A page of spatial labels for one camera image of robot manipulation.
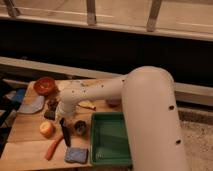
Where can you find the yellow banana piece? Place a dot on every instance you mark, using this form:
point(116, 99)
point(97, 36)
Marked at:
point(87, 104)

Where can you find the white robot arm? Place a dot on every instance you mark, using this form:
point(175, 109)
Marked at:
point(150, 113)

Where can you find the purple bowl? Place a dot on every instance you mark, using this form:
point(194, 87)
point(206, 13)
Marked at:
point(113, 103)

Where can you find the small dark metal cup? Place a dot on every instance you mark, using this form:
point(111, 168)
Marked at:
point(80, 127)

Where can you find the dark grey sponge block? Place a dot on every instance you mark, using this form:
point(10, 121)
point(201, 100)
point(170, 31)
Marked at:
point(49, 114)

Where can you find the green plastic tray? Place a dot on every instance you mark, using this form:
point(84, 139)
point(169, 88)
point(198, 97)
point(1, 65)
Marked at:
point(108, 140)

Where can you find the red-orange bowl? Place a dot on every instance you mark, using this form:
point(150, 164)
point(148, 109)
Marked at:
point(44, 86)

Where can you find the grey-blue flat plate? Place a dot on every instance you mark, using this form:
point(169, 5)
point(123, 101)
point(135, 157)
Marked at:
point(33, 107)

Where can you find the orange carrot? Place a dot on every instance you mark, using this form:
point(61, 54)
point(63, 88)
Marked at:
point(50, 152)

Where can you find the blue cloth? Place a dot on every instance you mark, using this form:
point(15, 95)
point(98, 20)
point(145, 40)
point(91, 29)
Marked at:
point(16, 95)

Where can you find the wooden table board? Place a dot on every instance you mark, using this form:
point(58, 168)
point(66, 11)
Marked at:
point(26, 148)

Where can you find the yellow-red apple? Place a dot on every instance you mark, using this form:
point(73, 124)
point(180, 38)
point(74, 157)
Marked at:
point(46, 129)

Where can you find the blue sponge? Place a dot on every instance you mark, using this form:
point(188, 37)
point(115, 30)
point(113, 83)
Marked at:
point(76, 155)

